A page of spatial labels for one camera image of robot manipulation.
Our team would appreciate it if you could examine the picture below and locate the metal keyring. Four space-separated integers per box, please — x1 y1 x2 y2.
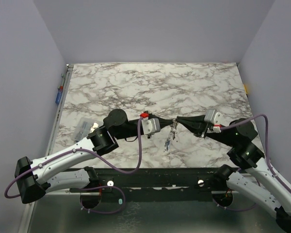
171 118 178 133

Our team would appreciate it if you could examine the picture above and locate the silver protractor key organizer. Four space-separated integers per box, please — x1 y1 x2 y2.
164 131 176 152

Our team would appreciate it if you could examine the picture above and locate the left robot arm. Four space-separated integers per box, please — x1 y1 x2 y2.
14 109 173 204

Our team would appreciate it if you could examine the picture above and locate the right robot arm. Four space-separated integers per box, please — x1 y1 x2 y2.
175 112 291 233

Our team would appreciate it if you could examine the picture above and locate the clear plastic bag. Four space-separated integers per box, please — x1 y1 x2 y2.
72 117 101 142

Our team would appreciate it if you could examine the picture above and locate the blue red clamp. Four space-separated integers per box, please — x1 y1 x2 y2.
55 74 65 105

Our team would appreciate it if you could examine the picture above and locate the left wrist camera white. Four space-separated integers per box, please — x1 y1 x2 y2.
142 117 161 135

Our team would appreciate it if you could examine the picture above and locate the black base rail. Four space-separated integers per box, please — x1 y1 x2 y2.
67 167 265 203

